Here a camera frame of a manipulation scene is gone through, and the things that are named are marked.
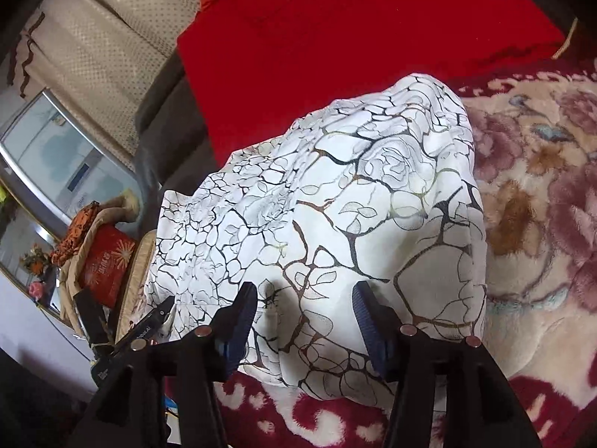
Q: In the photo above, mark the silver floor air conditioner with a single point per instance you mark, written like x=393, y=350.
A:
x=54, y=170

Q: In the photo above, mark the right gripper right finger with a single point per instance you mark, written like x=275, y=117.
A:
x=482, y=410

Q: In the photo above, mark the beige dotted curtain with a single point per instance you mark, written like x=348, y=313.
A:
x=99, y=58

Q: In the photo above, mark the floral red beige blanket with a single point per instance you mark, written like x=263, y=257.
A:
x=534, y=137

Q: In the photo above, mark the large red cushion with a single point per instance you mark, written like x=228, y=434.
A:
x=254, y=66

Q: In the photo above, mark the orange black patterned cloth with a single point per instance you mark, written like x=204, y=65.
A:
x=76, y=233

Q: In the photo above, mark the orange artificial flowers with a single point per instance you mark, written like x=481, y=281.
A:
x=35, y=261

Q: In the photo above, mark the white crackle pattern coat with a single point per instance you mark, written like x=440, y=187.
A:
x=378, y=188

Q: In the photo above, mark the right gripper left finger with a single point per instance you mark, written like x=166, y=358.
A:
x=129, y=408

